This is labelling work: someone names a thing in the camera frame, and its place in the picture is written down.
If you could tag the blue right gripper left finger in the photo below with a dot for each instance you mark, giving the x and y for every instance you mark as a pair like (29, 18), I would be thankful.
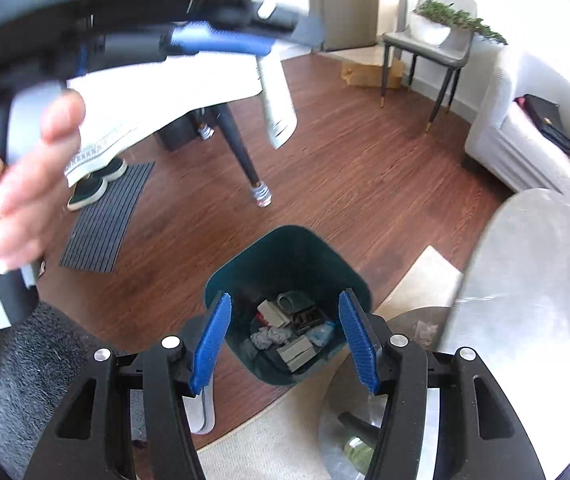
(209, 338)

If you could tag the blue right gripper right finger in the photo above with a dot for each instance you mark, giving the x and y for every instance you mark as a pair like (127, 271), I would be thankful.
(361, 338)

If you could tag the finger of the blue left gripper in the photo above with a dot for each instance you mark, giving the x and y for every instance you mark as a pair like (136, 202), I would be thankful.
(196, 37)

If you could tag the blue white plastic bag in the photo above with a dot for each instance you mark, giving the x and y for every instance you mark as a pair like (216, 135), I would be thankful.
(321, 334)

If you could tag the paper ball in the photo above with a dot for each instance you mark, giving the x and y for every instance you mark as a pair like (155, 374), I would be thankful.
(268, 337)

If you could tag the white tissue box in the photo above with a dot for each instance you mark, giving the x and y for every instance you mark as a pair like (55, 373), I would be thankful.
(297, 353)

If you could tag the dark green trash bin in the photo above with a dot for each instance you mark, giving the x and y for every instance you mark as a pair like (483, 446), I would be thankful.
(289, 278)

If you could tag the person's left hand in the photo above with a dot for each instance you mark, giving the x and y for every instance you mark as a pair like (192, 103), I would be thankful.
(34, 190)

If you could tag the grey striped floor mat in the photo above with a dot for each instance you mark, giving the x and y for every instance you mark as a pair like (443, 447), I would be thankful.
(95, 241)

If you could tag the black table leg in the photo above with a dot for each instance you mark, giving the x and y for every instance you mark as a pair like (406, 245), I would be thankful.
(226, 122)

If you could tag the cardboard box on floor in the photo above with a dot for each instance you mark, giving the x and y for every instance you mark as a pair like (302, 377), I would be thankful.
(369, 75)

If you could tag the black shoes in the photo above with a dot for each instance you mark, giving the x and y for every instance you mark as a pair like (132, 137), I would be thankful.
(90, 189)

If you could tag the round grey marble table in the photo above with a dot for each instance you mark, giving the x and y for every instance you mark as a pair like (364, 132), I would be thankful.
(513, 308)

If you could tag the potted green plant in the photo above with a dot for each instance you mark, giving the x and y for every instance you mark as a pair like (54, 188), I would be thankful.
(445, 14)

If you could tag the grey armchair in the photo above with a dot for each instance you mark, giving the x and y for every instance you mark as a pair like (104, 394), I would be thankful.
(505, 141)

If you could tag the grey dining chair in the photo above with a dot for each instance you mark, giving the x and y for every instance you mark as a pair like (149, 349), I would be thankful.
(446, 46)

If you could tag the black handbag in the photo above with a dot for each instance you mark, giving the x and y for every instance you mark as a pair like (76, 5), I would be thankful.
(546, 118)

